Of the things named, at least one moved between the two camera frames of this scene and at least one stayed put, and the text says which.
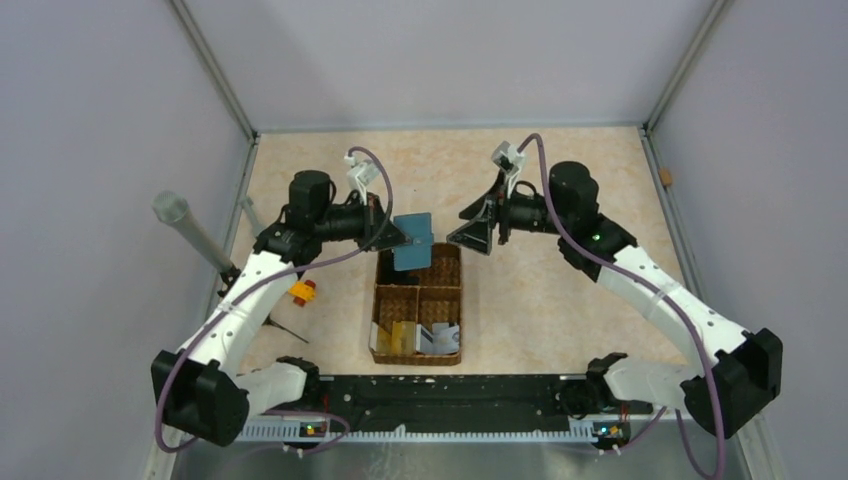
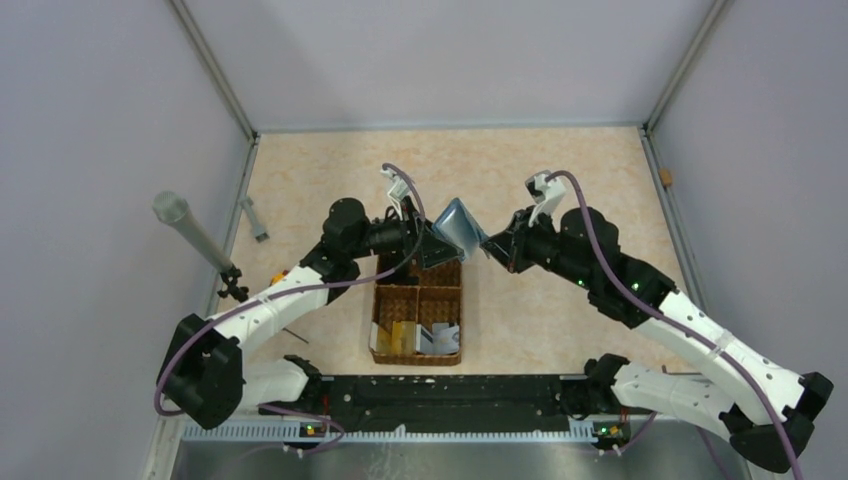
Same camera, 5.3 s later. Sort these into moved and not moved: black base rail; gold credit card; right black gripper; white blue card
Moved: right black gripper
Not moved: white blue card; black base rail; gold credit card
